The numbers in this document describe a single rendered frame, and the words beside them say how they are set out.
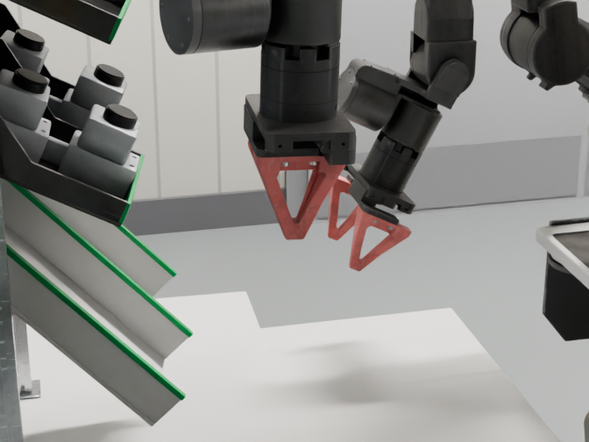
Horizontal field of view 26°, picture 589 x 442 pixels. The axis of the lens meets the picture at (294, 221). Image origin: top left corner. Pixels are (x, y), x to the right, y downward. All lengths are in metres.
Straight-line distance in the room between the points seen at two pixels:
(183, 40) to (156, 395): 0.42
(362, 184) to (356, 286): 2.35
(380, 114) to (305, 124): 0.56
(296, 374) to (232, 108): 2.66
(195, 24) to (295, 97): 0.10
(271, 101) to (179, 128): 3.22
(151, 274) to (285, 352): 0.25
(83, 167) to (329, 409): 0.48
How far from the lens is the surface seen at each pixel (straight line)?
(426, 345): 1.62
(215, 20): 0.85
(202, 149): 4.17
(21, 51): 1.27
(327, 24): 0.90
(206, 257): 4.03
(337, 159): 0.90
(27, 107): 1.13
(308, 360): 1.58
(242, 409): 1.47
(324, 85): 0.91
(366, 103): 1.46
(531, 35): 1.50
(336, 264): 3.98
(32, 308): 1.15
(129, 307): 1.28
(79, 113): 1.28
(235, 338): 1.63
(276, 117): 0.91
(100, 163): 1.14
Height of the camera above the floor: 1.60
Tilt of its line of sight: 22 degrees down
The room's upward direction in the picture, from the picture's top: straight up
